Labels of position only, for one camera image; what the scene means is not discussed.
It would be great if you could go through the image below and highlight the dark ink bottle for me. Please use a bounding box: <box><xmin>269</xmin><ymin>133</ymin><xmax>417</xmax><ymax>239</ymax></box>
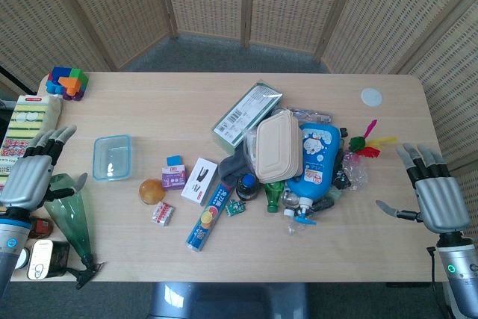
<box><xmin>235</xmin><ymin>173</ymin><xmax>258</xmax><ymax>202</ymax></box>

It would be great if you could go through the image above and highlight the orange translucent ball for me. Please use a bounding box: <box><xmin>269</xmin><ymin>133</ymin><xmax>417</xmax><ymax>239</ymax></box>
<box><xmin>138</xmin><ymin>179</ymin><xmax>166</xmax><ymax>206</ymax></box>

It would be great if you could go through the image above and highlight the white round disc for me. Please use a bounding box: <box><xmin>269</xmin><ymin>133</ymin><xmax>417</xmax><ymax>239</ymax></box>
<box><xmin>360</xmin><ymin>87</ymin><xmax>385</xmax><ymax>108</ymax></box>

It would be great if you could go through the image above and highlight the beige lunch box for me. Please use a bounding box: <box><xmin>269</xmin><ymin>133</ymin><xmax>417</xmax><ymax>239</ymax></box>
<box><xmin>255</xmin><ymin>108</ymin><xmax>305</xmax><ymax>182</ymax></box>

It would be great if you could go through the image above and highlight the blue detergent bottle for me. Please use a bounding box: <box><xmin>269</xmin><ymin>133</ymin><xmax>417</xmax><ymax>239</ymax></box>
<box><xmin>285</xmin><ymin>121</ymin><xmax>344</xmax><ymax>219</ymax></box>

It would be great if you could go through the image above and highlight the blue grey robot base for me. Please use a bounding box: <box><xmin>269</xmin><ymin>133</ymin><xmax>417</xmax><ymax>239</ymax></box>
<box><xmin>148</xmin><ymin>282</ymin><xmax>311</xmax><ymax>319</ymax></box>

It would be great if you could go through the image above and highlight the grey cloth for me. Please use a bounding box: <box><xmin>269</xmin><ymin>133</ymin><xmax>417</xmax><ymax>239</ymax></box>
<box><xmin>217</xmin><ymin>149</ymin><xmax>255</xmax><ymax>190</ymax></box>

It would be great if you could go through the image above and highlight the small green white packet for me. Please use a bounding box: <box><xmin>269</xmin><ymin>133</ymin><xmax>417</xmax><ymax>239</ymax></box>
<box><xmin>224</xmin><ymin>199</ymin><xmax>246</xmax><ymax>219</ymax></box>

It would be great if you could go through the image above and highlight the clear flat plastic packet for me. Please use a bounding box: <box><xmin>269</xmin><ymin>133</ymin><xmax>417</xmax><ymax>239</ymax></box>
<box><xmin>277</xmin><ymin>106</ymin><xmax>335</xmax><ymax>125</ymax></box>

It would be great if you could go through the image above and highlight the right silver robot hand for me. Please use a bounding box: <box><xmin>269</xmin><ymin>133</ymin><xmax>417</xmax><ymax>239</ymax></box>
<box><xmin>375</xmin><ymin>143</ymin><xmax>471</xmax><ymax>236</ymax></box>

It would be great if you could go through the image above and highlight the colourful block puzzle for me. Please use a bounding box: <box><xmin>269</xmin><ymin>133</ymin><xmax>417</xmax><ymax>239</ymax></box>
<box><xmin>45</xmin><ymin>66</ymin><xmax>90</xmax><ymax>102</ymax></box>

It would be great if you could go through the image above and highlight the black clamp tool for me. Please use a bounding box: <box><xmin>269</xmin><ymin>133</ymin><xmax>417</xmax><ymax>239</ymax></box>
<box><xmin>66</xmin><ymin>254</ymin><xmax>108</xmax><ymax>291</ymax></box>

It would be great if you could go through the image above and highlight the blue plastic pump piece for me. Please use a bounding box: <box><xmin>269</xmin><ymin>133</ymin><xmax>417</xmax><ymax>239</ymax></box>
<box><xmin>292</xmin><ymin>212</ymin><xmax>318</xmax><ymax>228</ymax></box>

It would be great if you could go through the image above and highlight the crinkled clear plastic wrap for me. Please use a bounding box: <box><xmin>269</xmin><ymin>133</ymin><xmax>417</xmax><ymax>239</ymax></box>
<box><xmin>341</xmin><ymin>149</ymin><xmax>369</xmax><ymax>191</ymax></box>

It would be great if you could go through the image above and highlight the tin can white label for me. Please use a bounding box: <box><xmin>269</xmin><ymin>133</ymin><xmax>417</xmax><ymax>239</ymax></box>
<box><xmin>26</xmin><ymin>239</ymin><xmax>72</xmax><ymax>281</ymax></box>

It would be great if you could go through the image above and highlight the black crumpled item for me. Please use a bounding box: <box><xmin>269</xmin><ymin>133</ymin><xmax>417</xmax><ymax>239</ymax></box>
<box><xmin>331</xmin><ymin>127</ymin><xmax>353</xmax><ymax>191</ymax></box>

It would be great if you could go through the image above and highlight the colourful feather toy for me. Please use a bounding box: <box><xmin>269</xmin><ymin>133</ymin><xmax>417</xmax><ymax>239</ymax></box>
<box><xmin>348</xmin><ymin>118</ymin><xmax>399</xmax><ymax>160</ymax></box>

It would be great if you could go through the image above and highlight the brown jar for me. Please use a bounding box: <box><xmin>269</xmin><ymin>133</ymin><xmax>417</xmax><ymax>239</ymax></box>
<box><xmin>28</xmin><ymin>216</ymin><xmax>54</xmax><ymax>240</ymax></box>

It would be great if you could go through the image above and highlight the blue cling film box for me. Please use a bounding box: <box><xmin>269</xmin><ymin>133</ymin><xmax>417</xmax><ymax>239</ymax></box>
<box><xmin>185</xmin><ymin>181</ymin><xmax>234</xmax><ymax>254</ymax></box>

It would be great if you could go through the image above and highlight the white stapler box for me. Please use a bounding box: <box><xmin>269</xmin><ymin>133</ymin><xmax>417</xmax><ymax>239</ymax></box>
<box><xmin>180</xmin><ymin>157</ymin><xmax>219</xmax><ymax>207</ymax></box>

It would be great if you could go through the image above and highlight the yellow sponge multipack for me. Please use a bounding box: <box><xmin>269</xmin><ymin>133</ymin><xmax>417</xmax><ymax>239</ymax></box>
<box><xmin>0</xmin><ymin>94</ymin><xmax>63</xmax><ymax>193</ymax></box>

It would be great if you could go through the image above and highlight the small green bottle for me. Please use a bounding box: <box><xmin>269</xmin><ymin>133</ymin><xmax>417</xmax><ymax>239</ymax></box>
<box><xmin>263</xmin><ymin>180</ymin><xmax>287</xmax><ymax>214</ymax></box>

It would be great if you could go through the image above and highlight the green plastic bottle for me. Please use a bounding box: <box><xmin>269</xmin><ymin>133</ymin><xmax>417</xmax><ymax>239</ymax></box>
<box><xmin>43</xmin><ymin>173</ymin><xmax>97</xmax><ymax>264</ymax></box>

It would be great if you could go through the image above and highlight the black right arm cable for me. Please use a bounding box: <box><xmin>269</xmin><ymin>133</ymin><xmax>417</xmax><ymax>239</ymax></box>
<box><xmin>426</xmin><ymin>245</ymin><xmax>450</xmax><ymax>319</ymax></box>

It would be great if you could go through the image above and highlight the clear blue plastic container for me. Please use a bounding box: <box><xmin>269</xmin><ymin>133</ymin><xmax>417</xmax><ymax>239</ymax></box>
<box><xmin>93</xmin><ymin>133</ymin><xmax>133</xmax><ymax>183</ymax></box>

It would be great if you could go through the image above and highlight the dark oblong object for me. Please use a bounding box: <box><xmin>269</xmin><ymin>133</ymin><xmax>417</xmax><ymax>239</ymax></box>
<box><xmin>308</xmin><ymin>195</ymin><xmax>335</xmax><ymax>214</ymax></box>

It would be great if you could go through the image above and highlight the purple small box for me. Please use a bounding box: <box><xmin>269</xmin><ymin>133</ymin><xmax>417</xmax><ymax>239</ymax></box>
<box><xmin>161</xmin><ymin>164</ymin><xmax>187</xmax><ymax>191</ymax></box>

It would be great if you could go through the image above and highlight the long green white box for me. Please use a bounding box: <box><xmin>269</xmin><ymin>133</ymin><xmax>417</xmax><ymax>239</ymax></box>
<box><xmin>210</xmin><ymin>80</ymin><xmax>284</xmax><ymax>149</ymax></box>

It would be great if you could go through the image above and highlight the red white small packet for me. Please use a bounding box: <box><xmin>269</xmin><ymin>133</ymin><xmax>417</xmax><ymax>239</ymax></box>
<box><xmin>150</xmin><ymin>201</ymin><xmax>177</xmax><ymax>227</ymax></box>

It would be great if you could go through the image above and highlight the clear plastic bag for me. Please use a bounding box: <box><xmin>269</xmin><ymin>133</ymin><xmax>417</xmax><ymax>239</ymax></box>
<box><xmin>241</xmin><ymin>127</ymin><xmax>263</xmax><ymax>167</ymax></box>

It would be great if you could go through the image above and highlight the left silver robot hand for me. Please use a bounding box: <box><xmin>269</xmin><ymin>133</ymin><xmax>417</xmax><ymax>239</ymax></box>
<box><xmin>0</xmin><ymin>125</ymin><xmax>89</xmax><ymax>214</ymax></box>

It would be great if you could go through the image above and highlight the small clear plastic bottle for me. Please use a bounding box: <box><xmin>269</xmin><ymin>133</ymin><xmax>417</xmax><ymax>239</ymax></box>
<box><xmin>281</xmin><ymin>188</ymin><xmax>304</xmax><ymax>218</ymax></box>

